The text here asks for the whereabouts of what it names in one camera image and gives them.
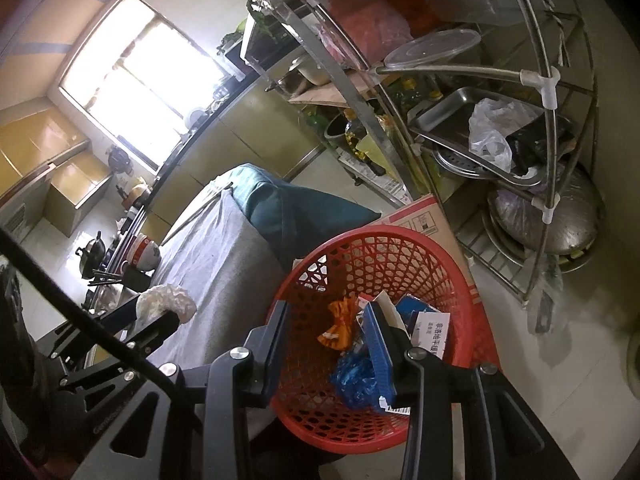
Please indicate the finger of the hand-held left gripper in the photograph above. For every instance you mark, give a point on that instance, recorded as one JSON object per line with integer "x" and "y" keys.
{"x": 115, "y": 312}
{"x": 145, "y": 335}

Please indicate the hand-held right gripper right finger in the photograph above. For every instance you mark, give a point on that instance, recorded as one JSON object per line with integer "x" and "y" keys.
{"x": 377, "y": 350}

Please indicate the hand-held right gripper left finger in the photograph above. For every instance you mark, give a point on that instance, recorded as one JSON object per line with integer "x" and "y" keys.
{"x": 277, "y": 345}

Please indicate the blue plastic bag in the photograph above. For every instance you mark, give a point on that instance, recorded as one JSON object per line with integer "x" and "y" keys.
{"x": 357, "y": 375}

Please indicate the white plastic bag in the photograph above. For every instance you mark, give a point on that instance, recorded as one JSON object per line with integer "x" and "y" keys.
{"x": 165, "y": 297}
{"x": 492, "y": 130}

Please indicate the orange snack wrapper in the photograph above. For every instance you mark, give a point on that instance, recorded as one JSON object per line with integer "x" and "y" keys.
{"x": 340, "y": 327}

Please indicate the blue tissue packet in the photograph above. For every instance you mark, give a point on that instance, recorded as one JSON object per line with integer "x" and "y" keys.
{"x": 412, "y": 310}

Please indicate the white printed carton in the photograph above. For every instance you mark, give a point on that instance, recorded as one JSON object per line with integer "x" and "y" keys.
{"x": 432, "y": 332}

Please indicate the white barcode wrapper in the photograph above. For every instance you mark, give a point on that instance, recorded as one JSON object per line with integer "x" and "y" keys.
{"x": 395, "y": 408}

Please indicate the red plastic mesh basket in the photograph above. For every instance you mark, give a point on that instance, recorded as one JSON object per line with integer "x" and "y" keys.
{"x": 380, "y": 255}

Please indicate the black cup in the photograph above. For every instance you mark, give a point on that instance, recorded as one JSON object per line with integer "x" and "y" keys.
{"x": 135, "y": 277}

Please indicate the white and red bowl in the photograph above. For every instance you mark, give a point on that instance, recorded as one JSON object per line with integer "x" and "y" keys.
{"x": 145, "y": 255}

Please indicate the black wok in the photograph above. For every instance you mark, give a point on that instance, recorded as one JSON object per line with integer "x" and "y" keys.
{"x": 90, "y": 252}

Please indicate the red plastic mesh tray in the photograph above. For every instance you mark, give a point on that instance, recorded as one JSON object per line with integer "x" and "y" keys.
{"x": 485, "y": 320}

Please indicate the tan cooking pot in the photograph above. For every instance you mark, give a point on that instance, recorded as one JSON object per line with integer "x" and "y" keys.
{"x": 137, "y": 192}

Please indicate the teal cushion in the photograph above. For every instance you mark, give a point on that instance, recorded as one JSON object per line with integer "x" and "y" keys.
{"x": 295, "y": 210}

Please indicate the cardboard box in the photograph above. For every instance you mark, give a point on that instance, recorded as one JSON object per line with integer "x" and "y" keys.
{"x": 425, "y": 220}

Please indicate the small fan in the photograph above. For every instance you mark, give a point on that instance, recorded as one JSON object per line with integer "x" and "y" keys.
{"x": 120, "y": 160}

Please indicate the clear plastic bottle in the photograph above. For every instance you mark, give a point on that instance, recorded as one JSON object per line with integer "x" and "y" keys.
{"x": 545, "y": 300}

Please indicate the perforated metal steamer plate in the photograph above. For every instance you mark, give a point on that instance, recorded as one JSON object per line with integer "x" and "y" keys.
{"x": 460, "y": 162}

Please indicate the yellow oil bottle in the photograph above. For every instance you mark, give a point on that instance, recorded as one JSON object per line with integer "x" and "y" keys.
{"x": 357, "y": 135}

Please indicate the olive kitchen counter cabinet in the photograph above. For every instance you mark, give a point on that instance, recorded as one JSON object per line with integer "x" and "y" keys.
{"x": 250, "y": 130}

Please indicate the black pot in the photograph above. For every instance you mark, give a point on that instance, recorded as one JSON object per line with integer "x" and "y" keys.
{"x": 337, "y": 130}

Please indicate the steel wok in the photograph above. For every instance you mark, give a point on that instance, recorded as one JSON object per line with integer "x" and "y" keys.
{"x": 565, "y": 220}

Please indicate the window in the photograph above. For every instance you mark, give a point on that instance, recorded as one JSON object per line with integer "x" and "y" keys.
{"x": 145, "y": 85}

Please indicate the metal tray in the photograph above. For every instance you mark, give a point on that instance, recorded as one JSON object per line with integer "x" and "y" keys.
{"x": 445, "y": 110}

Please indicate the wooden board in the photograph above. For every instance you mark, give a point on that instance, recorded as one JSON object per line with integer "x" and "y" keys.
{"x": 325, "y": 92}

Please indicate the clear plastic lid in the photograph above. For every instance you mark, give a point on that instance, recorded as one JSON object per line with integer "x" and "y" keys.
{"x": 430, "y": 47}

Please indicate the black countertop oven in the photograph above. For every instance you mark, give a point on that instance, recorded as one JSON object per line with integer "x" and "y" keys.
{"x": 265, "y": 35}

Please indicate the stainless steel rack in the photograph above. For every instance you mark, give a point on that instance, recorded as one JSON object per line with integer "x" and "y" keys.
{"x": 540, "y": 80}

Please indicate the red plastic bag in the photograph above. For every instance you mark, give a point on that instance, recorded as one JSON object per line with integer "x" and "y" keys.
{"x": 370, "y": 20}

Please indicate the small yellow wall cabinet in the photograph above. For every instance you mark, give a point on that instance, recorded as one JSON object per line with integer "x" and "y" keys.
{"x": 75, "y": 190}

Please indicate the large yellow wall cabinet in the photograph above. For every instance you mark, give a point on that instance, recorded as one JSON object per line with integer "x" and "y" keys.
{"x": 35, "y": 145}

